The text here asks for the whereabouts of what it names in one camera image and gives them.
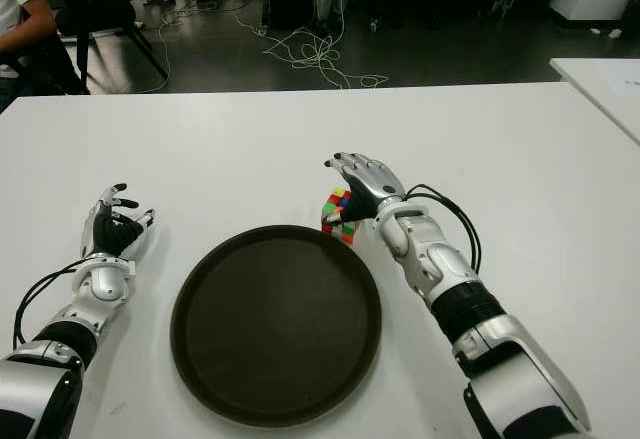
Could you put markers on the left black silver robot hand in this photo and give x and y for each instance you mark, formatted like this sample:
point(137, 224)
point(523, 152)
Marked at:
point(112, 234)

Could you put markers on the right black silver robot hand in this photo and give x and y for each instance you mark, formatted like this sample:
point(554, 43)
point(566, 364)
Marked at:
point(372, 184)

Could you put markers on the multicoloured Rubik's cube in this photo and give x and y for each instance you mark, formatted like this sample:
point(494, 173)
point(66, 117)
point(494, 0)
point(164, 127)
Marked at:
point(337, 199)

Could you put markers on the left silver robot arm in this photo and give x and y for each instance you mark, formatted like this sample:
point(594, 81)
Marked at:
point(102, 284)

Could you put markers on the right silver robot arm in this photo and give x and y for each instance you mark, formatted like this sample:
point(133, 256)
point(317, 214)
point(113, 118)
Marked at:
point(450, 269)

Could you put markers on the dark brown round plate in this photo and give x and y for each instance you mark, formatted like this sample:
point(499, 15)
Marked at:
point(275, 326)

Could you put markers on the black office chair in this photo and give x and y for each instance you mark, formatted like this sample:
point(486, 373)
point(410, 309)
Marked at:
point(100, 9)

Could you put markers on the white side table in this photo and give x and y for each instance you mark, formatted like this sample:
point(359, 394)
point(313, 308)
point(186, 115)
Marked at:
point(600, 84)

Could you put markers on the crumpled white paper scrap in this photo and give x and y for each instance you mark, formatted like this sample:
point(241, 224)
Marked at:
point(615, 33)

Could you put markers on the black bag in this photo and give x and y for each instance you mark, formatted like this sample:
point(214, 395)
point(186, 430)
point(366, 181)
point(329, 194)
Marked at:
point(632, 11)

